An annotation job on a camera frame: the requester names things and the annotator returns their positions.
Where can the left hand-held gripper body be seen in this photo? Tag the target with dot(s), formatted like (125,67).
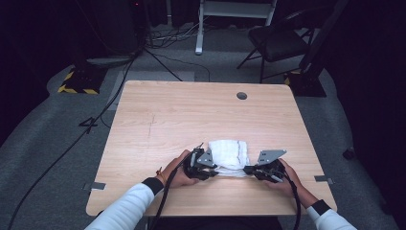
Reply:
(199,164)

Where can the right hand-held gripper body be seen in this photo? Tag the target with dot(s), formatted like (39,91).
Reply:
(269,166)

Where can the white towel with dark stripe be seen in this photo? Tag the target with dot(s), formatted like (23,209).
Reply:
(230,155)

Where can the person's right hand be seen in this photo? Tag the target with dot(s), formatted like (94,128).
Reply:
(287,182)

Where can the person's left hand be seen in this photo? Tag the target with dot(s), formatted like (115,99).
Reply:
(177,174)

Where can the person's dark lap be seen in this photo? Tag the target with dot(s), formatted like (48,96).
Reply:
(217,223)

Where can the grey tape strip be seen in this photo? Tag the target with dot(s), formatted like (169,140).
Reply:
(324,179)
(95,185)

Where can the grey table grommet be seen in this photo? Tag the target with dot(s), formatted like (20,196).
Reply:
(241,95)

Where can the black caster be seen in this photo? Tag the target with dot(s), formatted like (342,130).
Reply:
(348,154)

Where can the black stand with striped base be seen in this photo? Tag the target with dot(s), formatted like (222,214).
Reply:
(308,80)

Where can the black folding chair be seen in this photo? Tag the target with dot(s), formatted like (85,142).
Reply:
(277,41)

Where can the black yellow striped stand base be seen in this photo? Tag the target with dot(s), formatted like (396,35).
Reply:
(81,81)

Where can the white desk frame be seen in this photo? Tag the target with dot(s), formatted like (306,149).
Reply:
(234,9)

